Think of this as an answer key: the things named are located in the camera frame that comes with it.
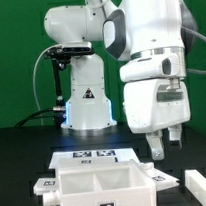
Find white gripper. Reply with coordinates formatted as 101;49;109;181
119;54;190;161

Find white cabinet box body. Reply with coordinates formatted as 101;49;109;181
42;160;157;206

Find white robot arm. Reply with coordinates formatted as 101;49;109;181
44;0;197;160

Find white cabinet block part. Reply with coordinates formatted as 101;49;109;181
57;153;119;170

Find white flat cabinet panel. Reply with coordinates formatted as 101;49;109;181
33;178;59;195

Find white bar at right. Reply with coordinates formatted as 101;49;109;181
184;169;206;206

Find black cables at base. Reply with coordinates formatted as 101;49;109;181
12;105;69;129

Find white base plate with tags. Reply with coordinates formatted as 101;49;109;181
49;148;139;169

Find grey camera cable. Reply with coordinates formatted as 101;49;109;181
29;43;69;128

